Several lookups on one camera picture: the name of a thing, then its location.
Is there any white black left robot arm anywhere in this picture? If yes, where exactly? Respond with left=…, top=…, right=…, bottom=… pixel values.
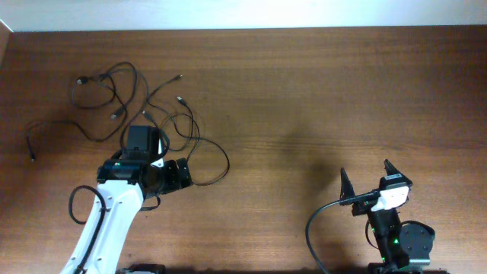
left=61, top=126, right=193, bottom=273

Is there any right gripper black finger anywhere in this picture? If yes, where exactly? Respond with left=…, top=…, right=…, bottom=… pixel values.
left=384, top=159, right=399, bottom=176
left=339, top=167, right=355, bottom=206

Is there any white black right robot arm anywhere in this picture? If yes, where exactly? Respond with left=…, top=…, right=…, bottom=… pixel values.
left=339, top=159, right=435, bottom=274

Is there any black usb cable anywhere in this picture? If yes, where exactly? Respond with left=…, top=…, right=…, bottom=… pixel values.
left=25, top=72, right=129, bottom=161
left=97, top=61, right=183, bottom=153
left=146, top=95, right=231, bottom=187

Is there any wooden side panel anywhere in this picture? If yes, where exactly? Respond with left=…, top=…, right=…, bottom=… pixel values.
left=0, top=21, right=12, bottom=62

